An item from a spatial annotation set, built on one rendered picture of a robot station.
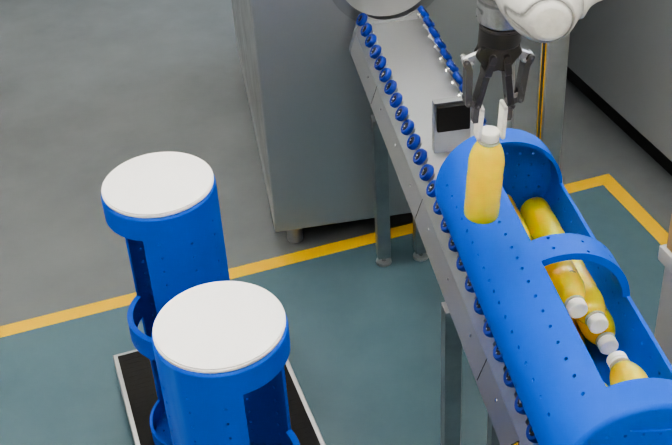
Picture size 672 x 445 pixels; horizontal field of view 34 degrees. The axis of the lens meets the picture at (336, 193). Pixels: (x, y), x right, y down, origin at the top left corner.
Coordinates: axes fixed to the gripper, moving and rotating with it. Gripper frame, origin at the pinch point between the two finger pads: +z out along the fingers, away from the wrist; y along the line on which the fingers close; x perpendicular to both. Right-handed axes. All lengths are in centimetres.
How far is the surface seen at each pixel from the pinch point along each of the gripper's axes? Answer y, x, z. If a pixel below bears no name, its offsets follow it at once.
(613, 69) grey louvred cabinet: -127, -211, 118
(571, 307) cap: -13.3, 18.6, 31.4
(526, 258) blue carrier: -6.9, 9.2, 26.2
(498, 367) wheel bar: -4, 9, 55
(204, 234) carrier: 52, -51, 59
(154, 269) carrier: 65, -48, 66
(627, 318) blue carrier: -28, 14, 40
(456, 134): -17, -73, 51
